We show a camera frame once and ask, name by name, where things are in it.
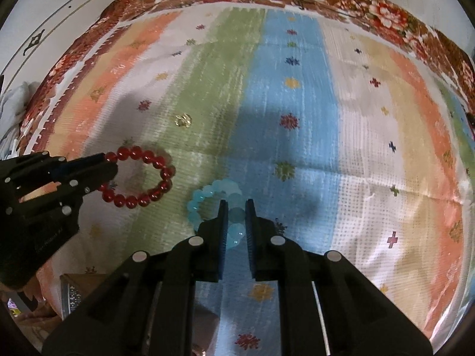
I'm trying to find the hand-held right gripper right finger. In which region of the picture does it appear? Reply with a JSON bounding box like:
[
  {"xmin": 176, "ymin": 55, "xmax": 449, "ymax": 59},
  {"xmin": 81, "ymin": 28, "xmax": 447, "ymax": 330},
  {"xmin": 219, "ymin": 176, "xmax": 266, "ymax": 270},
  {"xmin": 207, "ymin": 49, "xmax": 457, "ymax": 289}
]
[{"xmin": 246, "ymin": 199, "xmax": 433, "ymax": 356}]

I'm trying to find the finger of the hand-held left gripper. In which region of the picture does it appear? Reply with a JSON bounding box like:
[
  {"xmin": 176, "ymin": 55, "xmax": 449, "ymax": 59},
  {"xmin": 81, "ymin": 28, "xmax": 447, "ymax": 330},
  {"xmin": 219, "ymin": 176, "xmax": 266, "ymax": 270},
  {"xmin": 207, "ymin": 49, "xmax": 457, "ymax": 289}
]
[
  {"xmin": 59, "ymin": 163, "xmax": 119, "ymax": 216},
  {"xmin": 52, "ymin": 152, "xmax": 115, "ymax": 179}
]

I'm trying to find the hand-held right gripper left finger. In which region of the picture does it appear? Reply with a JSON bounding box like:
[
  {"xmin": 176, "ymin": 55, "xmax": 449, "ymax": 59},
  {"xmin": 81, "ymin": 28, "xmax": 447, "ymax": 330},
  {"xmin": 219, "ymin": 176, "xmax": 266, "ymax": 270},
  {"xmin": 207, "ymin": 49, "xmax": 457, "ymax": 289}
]
[{"xmin": 42, "ymin": 199, "xmax": 228, "ymax": 356}]

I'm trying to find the red bead bracelet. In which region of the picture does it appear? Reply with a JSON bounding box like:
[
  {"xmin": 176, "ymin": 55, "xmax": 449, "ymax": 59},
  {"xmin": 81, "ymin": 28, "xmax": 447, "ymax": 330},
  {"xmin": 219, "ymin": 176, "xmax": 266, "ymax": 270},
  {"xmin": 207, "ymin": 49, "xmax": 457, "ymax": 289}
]
[{"xmin": 97, "ymin": 146, "xmax": 176, "ymax": 209}]

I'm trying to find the light blue bead bracelet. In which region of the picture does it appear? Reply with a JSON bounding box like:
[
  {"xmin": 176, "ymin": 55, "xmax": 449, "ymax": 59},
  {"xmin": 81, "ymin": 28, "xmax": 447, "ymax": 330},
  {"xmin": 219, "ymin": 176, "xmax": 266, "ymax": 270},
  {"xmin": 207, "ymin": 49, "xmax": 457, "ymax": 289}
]
[{"xmin": 186, "ymin": 179, "xmax": 248, "ymax": 250}]

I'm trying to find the grey crumpled cloth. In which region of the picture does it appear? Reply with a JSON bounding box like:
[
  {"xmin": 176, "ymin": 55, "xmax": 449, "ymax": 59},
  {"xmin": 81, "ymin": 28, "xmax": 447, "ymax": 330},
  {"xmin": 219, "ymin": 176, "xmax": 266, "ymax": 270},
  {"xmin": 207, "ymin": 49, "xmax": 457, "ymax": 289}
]
[{"xmin": 0, "ymin": 81, "xmax": 38, "ymax": 156}]

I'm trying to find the white bed headboard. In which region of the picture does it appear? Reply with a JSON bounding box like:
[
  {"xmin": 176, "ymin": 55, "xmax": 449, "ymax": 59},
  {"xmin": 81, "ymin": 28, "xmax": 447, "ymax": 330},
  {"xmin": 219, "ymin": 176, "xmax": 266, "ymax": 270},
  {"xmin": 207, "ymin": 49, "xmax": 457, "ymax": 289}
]
[{"xmin": 0, "ymin": 0, "xmax": 124, "ymax": 94}]

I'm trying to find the brown floral blanket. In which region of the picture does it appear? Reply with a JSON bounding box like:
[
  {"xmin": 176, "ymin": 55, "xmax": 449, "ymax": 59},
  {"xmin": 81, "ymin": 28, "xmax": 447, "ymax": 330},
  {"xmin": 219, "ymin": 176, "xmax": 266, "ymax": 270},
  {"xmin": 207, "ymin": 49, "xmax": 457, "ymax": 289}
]
[{"xmin": 0, "ymin": 0, "xmax": 475, "ymax": 342}]

